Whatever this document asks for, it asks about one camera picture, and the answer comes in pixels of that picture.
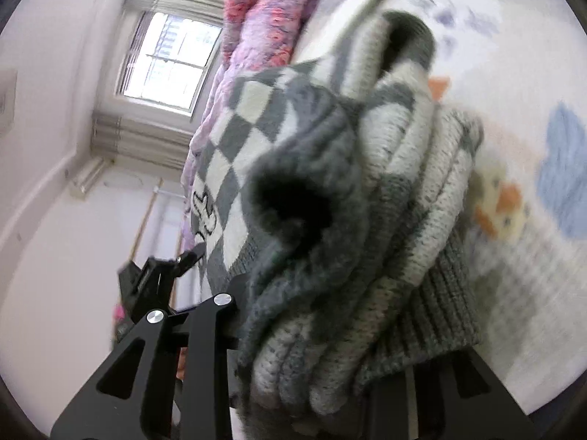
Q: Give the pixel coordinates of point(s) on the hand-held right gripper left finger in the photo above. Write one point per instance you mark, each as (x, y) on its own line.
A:
(211, 325)

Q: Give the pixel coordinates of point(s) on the purple floral quilt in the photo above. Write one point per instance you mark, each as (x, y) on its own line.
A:
(270, 13)

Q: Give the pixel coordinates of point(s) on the white air conditioner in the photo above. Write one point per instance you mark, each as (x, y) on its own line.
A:
(87, 178)

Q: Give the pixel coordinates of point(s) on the bed with floral sheet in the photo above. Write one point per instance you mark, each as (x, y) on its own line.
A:
(527, 261)

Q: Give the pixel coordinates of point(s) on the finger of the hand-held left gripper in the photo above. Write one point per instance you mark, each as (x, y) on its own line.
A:
(146, 284)

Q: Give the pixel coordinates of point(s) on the pink grey hanging cloth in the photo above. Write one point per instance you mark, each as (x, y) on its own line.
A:
(118, 317)

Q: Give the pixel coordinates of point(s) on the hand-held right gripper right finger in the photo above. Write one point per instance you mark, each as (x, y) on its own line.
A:
(490, 403)

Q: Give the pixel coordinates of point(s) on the wooden wall rail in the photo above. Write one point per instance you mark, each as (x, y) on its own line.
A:
(146, 220)

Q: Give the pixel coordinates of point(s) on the barred window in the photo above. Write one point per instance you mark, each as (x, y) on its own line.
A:
(174, 64)

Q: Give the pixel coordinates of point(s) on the grey white checkered cardigan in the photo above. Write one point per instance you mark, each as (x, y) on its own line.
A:
(321, 192)

